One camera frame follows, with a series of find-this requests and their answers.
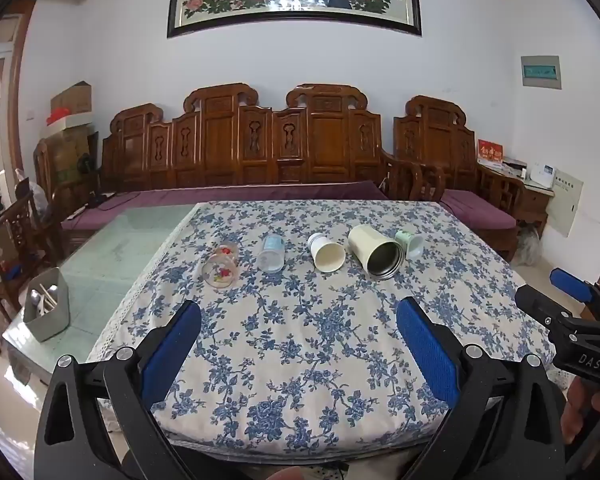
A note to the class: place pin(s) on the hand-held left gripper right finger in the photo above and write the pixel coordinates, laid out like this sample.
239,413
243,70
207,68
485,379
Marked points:
427,350

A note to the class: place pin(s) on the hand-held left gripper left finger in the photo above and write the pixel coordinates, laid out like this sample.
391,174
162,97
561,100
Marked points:
172,350

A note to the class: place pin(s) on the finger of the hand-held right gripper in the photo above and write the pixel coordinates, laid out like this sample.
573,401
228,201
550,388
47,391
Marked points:
572,285
537,304

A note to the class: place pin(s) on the red flower glass cup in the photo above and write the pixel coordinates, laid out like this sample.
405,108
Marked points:
221,270

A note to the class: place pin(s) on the green cup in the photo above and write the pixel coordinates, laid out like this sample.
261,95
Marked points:
407,242

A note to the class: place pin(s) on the cream metal cup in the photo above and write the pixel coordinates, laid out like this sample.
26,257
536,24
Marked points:
372,247

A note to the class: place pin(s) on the clear blue plastic cup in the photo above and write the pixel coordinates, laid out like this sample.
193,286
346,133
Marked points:
272,255

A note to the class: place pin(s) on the white paper cup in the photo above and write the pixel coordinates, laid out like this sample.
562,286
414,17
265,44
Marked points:
325,256

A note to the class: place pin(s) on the person's right hand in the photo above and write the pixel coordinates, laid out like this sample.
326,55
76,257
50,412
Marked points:
577,410

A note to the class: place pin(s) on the clear plastic bag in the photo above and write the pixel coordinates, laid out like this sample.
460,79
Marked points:
527,246

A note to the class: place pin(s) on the wooden side table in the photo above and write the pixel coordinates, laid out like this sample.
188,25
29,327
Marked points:
532,205

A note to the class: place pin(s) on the short purple seat cushion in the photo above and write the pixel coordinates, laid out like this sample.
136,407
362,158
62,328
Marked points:
480,212

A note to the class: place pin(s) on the white device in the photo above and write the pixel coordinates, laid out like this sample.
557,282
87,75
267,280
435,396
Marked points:
543,176

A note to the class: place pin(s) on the glass coffee table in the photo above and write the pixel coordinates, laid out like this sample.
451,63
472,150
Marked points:
120,250

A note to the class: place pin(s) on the blue floral tablecloth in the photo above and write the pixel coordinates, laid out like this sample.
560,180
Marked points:
305,340

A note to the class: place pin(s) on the grey storage basket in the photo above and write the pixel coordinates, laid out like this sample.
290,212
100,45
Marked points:
50,315

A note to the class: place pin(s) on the red box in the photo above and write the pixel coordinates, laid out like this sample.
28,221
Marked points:
490,152

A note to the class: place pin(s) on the long purple seat cushion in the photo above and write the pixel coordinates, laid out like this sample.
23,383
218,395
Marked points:
230,194

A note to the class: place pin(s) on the wooden chair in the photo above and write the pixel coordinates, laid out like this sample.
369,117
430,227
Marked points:
10,250

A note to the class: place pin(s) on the black fan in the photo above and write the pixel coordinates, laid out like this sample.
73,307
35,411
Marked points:
86,166

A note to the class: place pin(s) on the carved wooden sofa bench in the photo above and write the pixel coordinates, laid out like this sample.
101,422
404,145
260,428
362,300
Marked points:
220,150

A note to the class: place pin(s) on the stack of cardboard boxes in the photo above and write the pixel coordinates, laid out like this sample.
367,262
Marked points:
70,157

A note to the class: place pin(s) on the white flat box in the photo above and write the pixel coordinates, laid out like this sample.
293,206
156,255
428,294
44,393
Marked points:
70,122

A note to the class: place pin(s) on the brown cardboard box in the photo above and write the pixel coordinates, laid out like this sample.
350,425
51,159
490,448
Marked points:
75,97

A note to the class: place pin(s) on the white wall cabinet door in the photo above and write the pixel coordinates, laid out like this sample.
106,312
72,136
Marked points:
566,202

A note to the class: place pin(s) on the green wall panel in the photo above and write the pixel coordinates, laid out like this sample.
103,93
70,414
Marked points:
541,72

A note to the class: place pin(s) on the wooden door frame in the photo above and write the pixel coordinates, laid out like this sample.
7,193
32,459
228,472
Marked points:
16,85

